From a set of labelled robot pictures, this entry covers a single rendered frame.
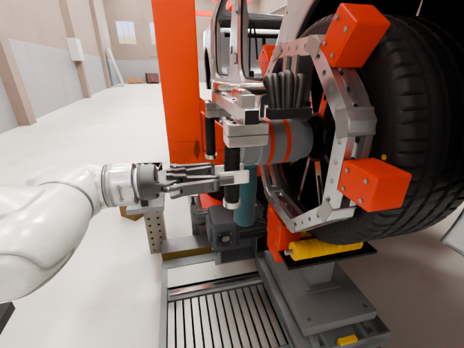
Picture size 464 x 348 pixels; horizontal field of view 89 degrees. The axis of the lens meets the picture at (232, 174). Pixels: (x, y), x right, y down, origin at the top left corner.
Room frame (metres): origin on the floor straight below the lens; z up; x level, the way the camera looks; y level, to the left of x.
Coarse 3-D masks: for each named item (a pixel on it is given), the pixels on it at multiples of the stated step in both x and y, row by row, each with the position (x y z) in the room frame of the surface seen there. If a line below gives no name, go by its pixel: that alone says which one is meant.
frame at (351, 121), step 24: (288, 48) 0.73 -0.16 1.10; (312, 48) 0.60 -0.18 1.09; (336, 72) 0.52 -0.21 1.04; (264, 96) 0.92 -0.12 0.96; (336, 96) 0.49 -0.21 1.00; (360, 96) 0.49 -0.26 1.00; (336, 120) 0.48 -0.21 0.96; (360, 120) 0.45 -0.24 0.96; (336, 144) 0.47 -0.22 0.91; (360, 144) 0.46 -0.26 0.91; (264, 168) 0.86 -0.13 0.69; (336, 168) 0.45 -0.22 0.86; (264, 192) 0.82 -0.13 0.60; (336, 192) 0.44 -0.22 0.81; (288, 216) 0.63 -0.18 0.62; (312, 216) 0.51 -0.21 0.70; (336, 216) 0.44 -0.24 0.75
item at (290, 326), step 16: (256, 256) 0.93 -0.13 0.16; (272, 288) 0.73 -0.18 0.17; (288, 320) 0.60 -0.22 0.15; (368, 320) 0.60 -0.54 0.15; (288, 336) 0.56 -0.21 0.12; (320, 336) 0.53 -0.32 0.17; (336, 336) 0.54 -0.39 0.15; (352, 336) 0.52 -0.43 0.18; (368, 336) 0.53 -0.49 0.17; (384, 336) 0.54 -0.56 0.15
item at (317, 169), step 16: (320, 96) 0.97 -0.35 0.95; (368, 96) 0.52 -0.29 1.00; (320, 112) 0.72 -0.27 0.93; (320, 128) 0.77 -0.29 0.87; (320, 144) 0.76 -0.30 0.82; (304, 160) 0.92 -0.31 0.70; (320, 160) 0.68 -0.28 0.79; (288, 176) 0.86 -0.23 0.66; (304, 176) 0.75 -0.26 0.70; (320, 176) 0.66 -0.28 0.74; (304, 192) 0.76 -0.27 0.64; (320, 192) 0.66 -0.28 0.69; (304, 208) 0.69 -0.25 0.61
